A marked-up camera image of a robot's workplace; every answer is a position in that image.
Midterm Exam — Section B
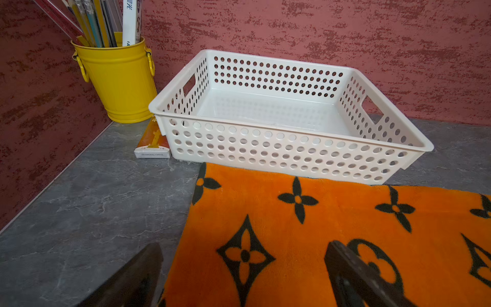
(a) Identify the orange white card box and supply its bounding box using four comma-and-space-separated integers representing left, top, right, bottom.
134, 116, 171, 159

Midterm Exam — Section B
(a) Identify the white marker pen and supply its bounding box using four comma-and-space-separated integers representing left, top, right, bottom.
122, 0, 138, 47

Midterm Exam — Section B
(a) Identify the yellow metal pencil bucket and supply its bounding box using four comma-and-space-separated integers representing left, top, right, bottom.
72, 32, 157, 124

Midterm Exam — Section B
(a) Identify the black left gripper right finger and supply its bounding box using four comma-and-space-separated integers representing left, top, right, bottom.
324, 240, 414, 306

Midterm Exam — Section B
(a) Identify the white perforated plastic basket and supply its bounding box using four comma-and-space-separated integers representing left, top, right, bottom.
149, 50, 434, 185

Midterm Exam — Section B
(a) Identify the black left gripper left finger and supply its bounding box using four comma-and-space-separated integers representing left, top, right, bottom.
78, 243, 163, 306

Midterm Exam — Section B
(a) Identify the orange black patterned pillowcase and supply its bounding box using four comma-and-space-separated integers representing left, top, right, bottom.
159, 163, 490, 306

